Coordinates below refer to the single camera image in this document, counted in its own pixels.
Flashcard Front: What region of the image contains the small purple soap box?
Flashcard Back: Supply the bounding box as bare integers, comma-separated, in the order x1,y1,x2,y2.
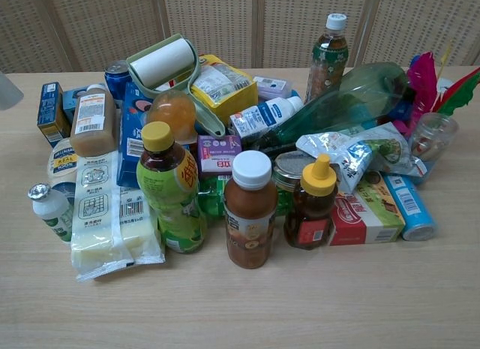
253,75,293,103

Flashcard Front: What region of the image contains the brown drink flat bottle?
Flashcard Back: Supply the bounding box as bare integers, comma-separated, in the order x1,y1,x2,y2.
69,83,119,158

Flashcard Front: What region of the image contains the red green carton box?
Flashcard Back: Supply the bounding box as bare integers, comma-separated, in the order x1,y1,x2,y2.
329,170,407,247

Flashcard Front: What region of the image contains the orange jelly cup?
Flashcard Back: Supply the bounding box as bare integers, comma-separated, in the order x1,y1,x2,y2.
148,89,198,144

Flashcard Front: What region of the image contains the colourful feather shuttlecock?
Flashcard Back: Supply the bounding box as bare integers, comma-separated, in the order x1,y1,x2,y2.
389,41,480,137

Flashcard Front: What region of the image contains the green lint roller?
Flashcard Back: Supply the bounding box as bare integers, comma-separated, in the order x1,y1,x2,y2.
126,33,227,138

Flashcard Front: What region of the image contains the silver foil snack bag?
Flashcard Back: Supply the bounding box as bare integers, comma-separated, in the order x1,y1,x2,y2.
295,122,429,196

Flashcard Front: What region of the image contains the blue drink can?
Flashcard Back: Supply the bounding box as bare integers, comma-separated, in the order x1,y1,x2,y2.
103,59,133,102

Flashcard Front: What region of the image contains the brown bottle white cap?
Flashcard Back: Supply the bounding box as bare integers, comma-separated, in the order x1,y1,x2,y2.
223,149,280,270

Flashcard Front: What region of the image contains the tea bottle white cap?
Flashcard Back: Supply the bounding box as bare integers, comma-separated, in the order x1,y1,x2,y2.
304,13,350,104

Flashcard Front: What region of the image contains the green tea bottle yellow cap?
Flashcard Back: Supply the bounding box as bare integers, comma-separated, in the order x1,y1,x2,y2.
135,121,209,254

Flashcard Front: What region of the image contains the yellow snack package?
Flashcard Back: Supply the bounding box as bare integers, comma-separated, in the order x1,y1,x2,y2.
189,54,260,127

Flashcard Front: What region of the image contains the narrow dark blue box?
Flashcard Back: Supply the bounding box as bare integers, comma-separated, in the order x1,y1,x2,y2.
36,81,73,149

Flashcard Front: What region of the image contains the light blue box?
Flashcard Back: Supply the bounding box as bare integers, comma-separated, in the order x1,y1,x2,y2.
61,86,89,125

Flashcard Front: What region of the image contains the small clear jar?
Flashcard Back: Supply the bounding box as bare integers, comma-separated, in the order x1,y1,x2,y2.
407,112,461,167

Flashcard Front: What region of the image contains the white lotion bottle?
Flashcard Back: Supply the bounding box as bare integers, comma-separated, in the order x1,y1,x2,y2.
228,95,305,140

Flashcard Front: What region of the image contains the large green plastic bottle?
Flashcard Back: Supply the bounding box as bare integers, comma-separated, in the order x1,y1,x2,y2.
258,62,410,148

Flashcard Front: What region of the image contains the woven folding screen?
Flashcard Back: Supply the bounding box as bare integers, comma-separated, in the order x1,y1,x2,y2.
0,0,480,74

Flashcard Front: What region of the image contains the mayonnaise squeeze bottle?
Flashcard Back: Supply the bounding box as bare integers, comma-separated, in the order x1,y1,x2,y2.
46,137,81,200

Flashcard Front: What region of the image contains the blue cookie box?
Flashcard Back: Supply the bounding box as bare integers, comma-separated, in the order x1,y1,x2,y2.
115,81,159,189

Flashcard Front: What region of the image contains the purple pink small box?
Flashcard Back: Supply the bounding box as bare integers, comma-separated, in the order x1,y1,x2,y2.
196,134,243,178

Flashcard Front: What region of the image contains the glass jar metal lid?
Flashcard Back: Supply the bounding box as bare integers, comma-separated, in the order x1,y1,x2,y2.
272,150,317,215

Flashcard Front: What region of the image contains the light blue cylinder can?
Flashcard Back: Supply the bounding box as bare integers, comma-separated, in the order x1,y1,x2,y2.
382,172,440,242

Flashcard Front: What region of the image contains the green crumpled package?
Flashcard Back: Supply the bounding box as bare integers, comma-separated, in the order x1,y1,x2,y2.
196,174,232,221

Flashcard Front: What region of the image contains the small white foil-capped bottle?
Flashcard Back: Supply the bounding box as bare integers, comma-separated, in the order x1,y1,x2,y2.
27,182,75,243

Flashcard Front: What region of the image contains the honey bottle yellow cap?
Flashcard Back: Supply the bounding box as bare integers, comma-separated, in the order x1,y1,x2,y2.
283,153,339,251

